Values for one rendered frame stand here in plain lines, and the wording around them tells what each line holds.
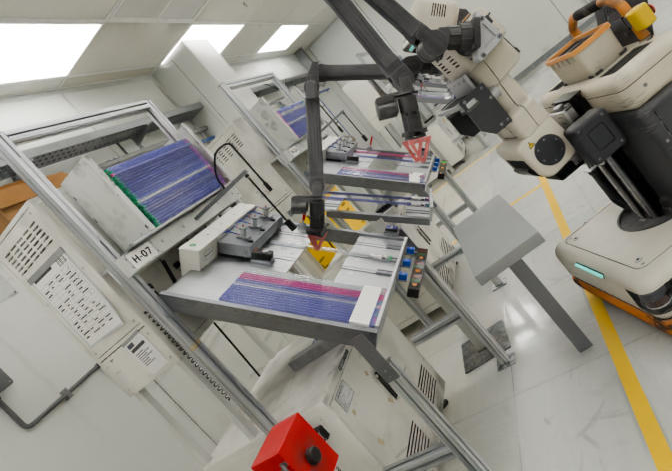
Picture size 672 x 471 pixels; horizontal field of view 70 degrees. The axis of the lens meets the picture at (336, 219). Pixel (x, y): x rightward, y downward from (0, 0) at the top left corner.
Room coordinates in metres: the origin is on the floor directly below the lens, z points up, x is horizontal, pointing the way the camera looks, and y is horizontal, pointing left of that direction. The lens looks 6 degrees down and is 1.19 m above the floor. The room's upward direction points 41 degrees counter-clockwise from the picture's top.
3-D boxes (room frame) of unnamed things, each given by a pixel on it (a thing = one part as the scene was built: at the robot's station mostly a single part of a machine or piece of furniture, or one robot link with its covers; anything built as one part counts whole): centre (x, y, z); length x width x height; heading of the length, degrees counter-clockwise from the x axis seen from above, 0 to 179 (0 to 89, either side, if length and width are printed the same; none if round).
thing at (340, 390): (1.93, 0.55, 0.31); 0.70 x 0.65 x 0.62; 154
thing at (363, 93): (6.45, -1.60, 0.95); 1.36 x 0.82 x 1.90; 64
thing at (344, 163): (3.18, -0.24, 0.65); 1.01 x 0.73 x 1.29; 64
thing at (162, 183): (1.93, 0.42, 1.52); 0.51 x 0.13 x 0.27; 154
